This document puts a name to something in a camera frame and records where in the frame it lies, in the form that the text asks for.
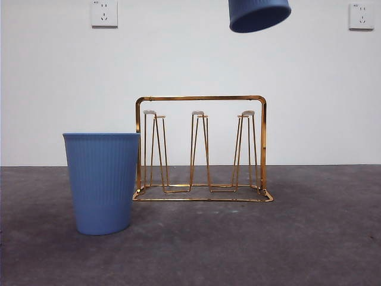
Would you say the blue ribbed cup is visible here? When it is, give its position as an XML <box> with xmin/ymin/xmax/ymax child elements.
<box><xmin>228</xmin><ymin>0</ymin><xmax>292</xmax><ymax>33</ymax></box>
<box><xmin>62</xmin><ymin>132</ymin><xmax>141</xmax><ymax>236</ymax></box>

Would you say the white wall socket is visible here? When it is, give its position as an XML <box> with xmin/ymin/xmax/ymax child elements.
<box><xmin>90</xmin><ymin>0</ymin><xmax>118</xmax><ymax>29</ymax></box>
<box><xmin>348</xmin><ymin>3</ymin><xmax>375</xmax><ymax>31</ymax></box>

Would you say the gold wire cup rack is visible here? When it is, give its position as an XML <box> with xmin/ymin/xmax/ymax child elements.
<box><xmin>132</xmin><ymin>95</ymin><xmax>274</xmax><ymax>203</ymax></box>

